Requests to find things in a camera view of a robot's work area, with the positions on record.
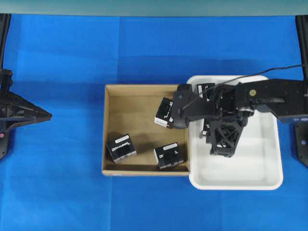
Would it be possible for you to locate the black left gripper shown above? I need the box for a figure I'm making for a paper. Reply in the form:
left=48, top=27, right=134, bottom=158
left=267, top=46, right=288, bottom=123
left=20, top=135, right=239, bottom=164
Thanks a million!
left=184, top=84, right=254, bottom=158

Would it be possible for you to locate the black white box gripped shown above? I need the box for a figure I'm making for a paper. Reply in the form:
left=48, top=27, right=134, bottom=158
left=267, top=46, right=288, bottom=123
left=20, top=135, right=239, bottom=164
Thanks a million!
left=154, top=97, right=173, bottom=128

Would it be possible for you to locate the black box in tray front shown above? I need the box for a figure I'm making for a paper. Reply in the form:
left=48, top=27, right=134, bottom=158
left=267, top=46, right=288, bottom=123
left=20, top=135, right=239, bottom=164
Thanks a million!
left=199, top=119, right=210, bottom=139

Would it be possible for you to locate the black box in tray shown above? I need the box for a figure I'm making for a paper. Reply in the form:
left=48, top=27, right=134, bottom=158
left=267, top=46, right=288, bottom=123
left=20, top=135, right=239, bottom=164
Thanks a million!
left=199, top=119, right=210, bottom=139
left=196, top=83, right=215, bottom=102

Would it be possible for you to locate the black box in tray rear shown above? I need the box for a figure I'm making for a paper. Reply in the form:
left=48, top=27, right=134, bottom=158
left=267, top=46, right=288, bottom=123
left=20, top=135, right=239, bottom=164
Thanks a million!
left=196, top=83, right=215, bottom=102

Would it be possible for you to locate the black Dynamixel box lower right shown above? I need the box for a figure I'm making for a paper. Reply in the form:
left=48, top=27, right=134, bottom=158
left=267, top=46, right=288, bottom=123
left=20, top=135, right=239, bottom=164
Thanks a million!
left=154, top=142, right=185, bottom=169

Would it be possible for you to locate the black dynamixel box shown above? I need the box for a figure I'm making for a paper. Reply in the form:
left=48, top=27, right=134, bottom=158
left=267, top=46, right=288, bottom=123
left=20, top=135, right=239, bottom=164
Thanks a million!
left=107, top=134, right=137, bottom=164
left=154, top=142, right=185, bottom=169

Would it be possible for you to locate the brown cardboard box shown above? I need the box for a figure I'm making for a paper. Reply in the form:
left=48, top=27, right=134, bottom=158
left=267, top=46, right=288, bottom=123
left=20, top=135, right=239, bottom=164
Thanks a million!
left=102, top=84, right=190, bottom=176

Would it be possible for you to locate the black Dynamixel box lower left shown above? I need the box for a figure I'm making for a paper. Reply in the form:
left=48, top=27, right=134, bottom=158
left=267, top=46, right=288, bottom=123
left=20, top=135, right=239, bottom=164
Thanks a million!
left=107, top=134, right=137, bottom=164

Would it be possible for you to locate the white plastic tray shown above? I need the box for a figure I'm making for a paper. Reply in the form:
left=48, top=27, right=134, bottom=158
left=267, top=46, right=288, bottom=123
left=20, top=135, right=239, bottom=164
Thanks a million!
left=186, top=75, right=284, bottom=191

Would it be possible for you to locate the teal board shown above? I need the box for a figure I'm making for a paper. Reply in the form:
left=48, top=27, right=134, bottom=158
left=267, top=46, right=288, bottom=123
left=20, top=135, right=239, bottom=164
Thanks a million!
left=0, top=0, right=308, bottom=17

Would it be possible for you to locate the blue table mat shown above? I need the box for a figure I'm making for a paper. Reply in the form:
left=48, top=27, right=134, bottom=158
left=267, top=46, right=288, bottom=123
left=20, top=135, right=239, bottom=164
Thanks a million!
left=0, top=14, right=308, bottom=231

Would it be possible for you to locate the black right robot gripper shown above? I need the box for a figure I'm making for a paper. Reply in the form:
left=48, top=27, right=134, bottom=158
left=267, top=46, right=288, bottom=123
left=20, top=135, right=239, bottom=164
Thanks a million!
left=0, top=69, right=52, bottom=159

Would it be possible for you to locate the black camera cable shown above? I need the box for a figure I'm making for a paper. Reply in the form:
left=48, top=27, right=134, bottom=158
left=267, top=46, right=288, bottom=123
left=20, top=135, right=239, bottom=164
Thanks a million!
left=181, top=64, right=308, bottom=114

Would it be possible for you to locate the black aluminium frame rail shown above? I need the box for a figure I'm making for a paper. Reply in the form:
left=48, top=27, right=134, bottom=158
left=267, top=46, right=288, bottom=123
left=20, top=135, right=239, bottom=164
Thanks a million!
left=295, top=15, right=308, bottom=80

